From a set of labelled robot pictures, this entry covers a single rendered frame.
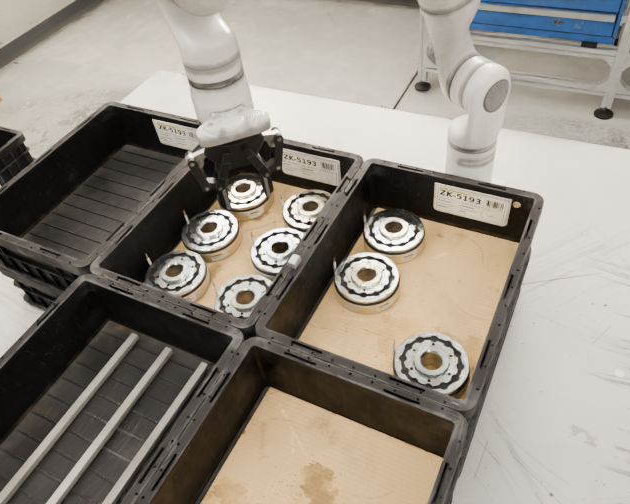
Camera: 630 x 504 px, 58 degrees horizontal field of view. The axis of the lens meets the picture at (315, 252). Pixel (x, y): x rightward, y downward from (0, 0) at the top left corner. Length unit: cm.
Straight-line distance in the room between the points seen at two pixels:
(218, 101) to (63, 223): 58
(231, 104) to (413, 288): 41
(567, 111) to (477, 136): 180
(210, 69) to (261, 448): 48
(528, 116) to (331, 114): 143
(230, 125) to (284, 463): 43
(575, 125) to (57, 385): 235
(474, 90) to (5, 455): 90
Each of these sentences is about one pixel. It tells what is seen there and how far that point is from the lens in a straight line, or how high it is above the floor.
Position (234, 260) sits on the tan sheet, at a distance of 99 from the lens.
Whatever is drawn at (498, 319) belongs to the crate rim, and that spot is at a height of 93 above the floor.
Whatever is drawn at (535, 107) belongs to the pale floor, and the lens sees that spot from 285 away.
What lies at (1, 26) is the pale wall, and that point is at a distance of 411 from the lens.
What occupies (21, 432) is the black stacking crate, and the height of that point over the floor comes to 83.
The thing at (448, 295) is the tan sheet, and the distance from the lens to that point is 91.
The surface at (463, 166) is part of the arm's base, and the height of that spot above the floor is 84.
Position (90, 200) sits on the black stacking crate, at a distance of 123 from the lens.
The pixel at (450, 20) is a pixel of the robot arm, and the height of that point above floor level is 114.
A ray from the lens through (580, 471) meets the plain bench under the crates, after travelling 94.
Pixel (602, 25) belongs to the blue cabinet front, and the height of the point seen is 39.
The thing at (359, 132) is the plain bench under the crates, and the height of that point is 70.
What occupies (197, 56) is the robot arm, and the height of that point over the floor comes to 124.
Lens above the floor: 154
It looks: 47 degrees down
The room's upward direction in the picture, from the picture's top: 9 degrees counter-clockwise
